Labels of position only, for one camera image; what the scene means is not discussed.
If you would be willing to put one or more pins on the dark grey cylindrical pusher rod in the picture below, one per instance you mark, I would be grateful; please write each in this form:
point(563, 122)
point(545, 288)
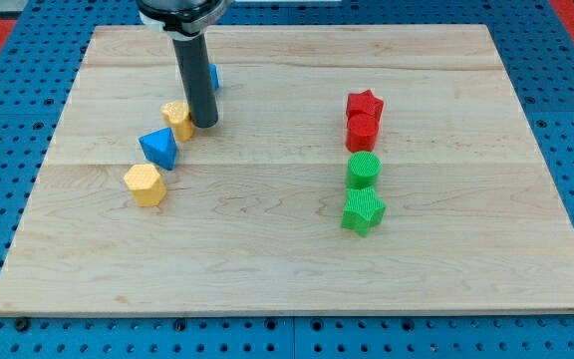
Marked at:
point(194, 67)

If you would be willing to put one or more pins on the blue cube block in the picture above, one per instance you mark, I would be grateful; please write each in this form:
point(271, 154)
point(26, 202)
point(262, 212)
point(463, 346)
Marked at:
point(214, 77)

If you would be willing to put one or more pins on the yellow heart block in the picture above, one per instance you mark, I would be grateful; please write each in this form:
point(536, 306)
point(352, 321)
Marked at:
point(177, 116)

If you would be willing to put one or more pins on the blue triangle block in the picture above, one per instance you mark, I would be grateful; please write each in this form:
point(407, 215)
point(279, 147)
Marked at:
point(160, 148)

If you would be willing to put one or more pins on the yellow hexagon block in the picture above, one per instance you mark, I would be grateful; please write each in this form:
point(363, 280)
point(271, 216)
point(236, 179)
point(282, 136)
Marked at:
point(146, 185)

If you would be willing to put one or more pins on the red star block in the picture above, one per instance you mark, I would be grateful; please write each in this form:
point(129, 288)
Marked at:
point(364, 103)

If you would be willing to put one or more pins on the red cylinder block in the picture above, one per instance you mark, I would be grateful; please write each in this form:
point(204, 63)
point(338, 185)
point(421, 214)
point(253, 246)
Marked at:
point(362, 133)

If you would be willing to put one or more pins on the light wooden board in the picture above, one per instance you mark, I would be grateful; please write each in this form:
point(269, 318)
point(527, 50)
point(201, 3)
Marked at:
point(251, 221)

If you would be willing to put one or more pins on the green cylinder block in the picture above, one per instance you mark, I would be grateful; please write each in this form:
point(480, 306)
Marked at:
point(363, 169)

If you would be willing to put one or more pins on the green star block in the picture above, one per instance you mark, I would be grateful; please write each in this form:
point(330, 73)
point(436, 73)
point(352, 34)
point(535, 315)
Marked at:
point(362, 210)

